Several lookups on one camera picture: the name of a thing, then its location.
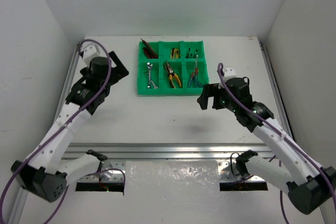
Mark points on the aluminium front rail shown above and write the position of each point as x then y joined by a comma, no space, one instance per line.
116,154

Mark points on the silver open-end wrench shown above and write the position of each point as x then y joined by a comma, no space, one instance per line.
154,86
149,67

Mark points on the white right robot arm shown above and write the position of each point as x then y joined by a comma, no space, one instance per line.
306,182

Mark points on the green six-compartment bin tray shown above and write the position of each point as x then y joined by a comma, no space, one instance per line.
182,67

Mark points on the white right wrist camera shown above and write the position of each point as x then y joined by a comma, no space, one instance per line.
226,74

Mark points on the red black utility knife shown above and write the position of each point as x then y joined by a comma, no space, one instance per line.
153,48

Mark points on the red black box cutter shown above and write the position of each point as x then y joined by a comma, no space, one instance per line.
147,53

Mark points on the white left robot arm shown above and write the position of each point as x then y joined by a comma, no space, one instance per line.
44,175

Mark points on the blue red handle screwdriver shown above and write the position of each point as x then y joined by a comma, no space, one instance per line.
192,83

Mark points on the yellow black utility knife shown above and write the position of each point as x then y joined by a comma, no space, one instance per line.
172,53

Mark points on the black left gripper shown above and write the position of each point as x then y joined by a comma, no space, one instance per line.
118,67

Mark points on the small yellow black cutter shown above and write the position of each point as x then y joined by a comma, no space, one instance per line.
176,53

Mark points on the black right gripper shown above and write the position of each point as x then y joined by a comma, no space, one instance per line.
209,90

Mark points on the yellow handle needle-nose pliers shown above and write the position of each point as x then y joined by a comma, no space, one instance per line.
172,76

